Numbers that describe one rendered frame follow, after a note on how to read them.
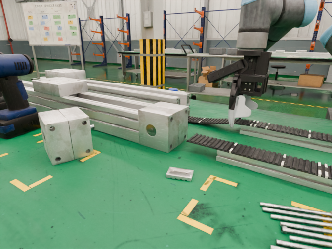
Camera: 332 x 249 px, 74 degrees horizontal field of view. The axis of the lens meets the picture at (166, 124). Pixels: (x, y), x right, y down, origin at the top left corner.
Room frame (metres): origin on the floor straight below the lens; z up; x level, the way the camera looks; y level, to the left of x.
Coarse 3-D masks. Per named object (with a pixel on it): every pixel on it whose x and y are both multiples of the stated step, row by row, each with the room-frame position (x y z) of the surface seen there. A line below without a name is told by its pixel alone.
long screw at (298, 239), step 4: (292, 236) 0.22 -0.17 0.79; (296, 236) 0.22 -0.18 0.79; (292, 240) 0.22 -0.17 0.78; (296, 240) 0.22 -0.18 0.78; (300, 240) 0.22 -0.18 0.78; (304, 240) 0.22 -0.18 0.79; (308, 240) 0.22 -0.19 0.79; (312, 240) 0.22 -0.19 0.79; (316, 240) 0.22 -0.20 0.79; (316, 244) 0.21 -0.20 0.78; (320, 244) 0.21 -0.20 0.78; (324, 244) 0.21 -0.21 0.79; (328, 244) 0.21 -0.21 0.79
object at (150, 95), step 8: (88, 80) 1.03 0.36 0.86; (88, 88) 0.93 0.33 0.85; (96, 88) 0.88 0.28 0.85; (104, 88) 0.86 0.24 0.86; (112, 88) 0.84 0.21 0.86; (120, 88) 0.84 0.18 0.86; (128, 88) 0.89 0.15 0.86; (136, 88) 0.86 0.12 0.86; (144, 88) 0.84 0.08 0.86; (152, 88) 0.84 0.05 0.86; (120, 96) 0.81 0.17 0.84; (128, 96) 0.80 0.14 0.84; (136, 96) 0.78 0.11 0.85; (144, 96) 0.75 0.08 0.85; (152, 96) 0.73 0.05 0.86; (160, 96) 0.72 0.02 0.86; (168, 96) 0.71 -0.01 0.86; (176, 96) 0.76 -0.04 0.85; (184, 96) 0.75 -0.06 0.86; (184, 104) 0.75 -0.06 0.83
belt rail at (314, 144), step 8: (248, 128) 0.58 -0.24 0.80; (256, 128) 0.57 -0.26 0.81; (256, 136) 0.57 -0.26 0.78; (264, 136) 0.56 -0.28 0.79; (272, 136) 0.55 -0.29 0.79; (280, 136) 0.54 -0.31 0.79; (288, 136) 0.53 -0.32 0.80; (296, 136) 0.52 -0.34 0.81; (296, 144) 0.52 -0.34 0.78; (304, 144) 0.51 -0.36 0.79; (312, 144) 0.50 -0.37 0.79; (320, 144) 0.50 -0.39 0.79; (328, 144) 0.48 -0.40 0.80; (328, 152) 0.48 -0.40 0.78
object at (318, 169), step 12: (204, 144) 0.45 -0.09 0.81; (216, 144) 0.45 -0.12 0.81; (228, 144) 0.46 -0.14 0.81; (240, 144) 0.45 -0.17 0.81; (252, 156) 0.40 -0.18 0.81; (264, 156) 0.40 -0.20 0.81; (276, 156) 0.40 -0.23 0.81; (288, 156) 0.40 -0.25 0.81; (300, 168) 0.35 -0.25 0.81; (312, 168) 0.35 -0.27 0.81; (324, 168) 0.35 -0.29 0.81
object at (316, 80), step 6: (210, 66) 5.91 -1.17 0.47; (204, 72) 5.62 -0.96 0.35; (204, 78) 5.59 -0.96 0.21; (300, 78) 4.59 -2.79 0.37; (306, 78) 4.53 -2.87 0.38; (312, 78) 4.46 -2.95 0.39; (318, 78) 4.40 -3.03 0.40; (210, 84) 5.50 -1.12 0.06; (216, 84) 5.80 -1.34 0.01; (300, 84) 4.58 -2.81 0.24; (306, 84) 4.51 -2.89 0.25; (312, 84) 4.44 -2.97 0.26; (318, 84) 4.38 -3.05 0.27
